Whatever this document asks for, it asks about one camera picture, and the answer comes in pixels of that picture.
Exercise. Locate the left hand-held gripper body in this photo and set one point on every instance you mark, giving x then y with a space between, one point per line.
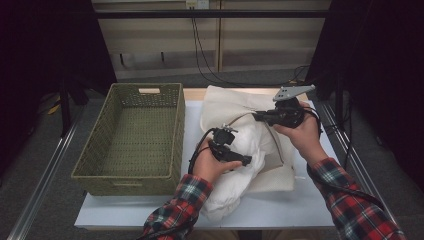
221 136

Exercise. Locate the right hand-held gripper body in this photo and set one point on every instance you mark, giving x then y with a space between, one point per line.
290 115

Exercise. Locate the white pillow insert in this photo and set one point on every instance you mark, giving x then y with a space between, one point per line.
250 140

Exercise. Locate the cream pillowcase with line drawing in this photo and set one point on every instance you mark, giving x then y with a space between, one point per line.
226 103

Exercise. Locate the green woven basket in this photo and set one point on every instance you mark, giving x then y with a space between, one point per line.
140 140

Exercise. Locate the person's right hand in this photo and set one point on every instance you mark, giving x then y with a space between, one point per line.
306 136

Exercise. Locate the person's left hand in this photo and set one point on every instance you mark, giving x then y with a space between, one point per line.
206 165

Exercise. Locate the black metal stand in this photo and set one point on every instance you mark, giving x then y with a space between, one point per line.
65 110
339 100

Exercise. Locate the dark curtain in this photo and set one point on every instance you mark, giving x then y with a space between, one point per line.
383 66
43 50

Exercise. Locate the beige vertical wall post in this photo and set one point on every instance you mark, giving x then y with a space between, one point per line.
219 36

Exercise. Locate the metal floor rail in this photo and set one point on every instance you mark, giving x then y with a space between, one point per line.
366 173
43 180

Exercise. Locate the white wall socket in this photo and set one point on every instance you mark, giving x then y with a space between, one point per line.
197 4

